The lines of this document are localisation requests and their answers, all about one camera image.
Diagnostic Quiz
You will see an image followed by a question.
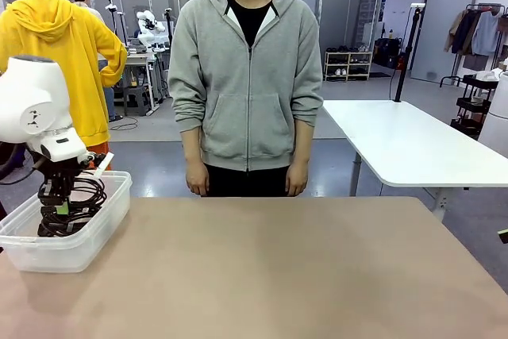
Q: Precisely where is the person's left hand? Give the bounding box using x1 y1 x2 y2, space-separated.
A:
286 162 310 196

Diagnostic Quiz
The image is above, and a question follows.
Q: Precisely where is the black camera tripod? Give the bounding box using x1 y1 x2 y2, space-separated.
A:
105 0 130 47
164 7 176 44

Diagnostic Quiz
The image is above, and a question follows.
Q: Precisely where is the clear plastic storage container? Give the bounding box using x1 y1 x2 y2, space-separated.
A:
0 170 133 274

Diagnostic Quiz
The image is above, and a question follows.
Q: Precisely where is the white table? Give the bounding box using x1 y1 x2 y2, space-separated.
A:
321 99 508 221

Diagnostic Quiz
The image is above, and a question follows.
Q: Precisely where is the grey step stool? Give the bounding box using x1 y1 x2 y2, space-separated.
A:
121 85 152 117

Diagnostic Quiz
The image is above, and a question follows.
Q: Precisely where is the clothes rack with garments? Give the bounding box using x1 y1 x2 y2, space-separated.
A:
438 2 508 88

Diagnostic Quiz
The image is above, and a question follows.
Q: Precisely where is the person in grey hoodie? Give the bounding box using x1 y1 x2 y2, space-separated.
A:
167 0 323 198

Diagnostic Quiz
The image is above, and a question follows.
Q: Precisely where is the person's left forearm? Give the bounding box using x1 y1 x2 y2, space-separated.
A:
291 120 314 165

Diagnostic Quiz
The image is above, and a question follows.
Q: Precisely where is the mannequin in yellow hoodie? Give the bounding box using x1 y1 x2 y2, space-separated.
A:
0 0 129 173

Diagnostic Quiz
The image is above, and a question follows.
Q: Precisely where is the person's right hand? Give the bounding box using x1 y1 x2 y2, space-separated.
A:
185 162 210 196

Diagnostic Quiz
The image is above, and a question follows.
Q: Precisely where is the background workbench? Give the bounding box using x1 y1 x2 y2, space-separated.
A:
118 47 164 116

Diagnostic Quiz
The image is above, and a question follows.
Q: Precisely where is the wooden shoe rack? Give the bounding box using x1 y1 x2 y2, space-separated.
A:
324 49 374 82

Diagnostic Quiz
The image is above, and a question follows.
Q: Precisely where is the person's right forearm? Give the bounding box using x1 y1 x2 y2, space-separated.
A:
181 128 207 165

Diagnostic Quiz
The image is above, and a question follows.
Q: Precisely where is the black luggage pile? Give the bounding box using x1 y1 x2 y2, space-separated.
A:
372 37 406 69

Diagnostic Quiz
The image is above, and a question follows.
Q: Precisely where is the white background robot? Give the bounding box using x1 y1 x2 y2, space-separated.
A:
136 9 167 52

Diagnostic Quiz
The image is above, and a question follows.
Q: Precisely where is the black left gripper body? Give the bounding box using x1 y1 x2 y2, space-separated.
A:
37 160 87 206

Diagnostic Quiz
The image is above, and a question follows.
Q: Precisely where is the black utility cart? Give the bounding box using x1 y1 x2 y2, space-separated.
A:
450 74 499 140

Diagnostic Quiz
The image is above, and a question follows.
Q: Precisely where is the black pole stand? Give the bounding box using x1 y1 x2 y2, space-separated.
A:
391 2 426 102

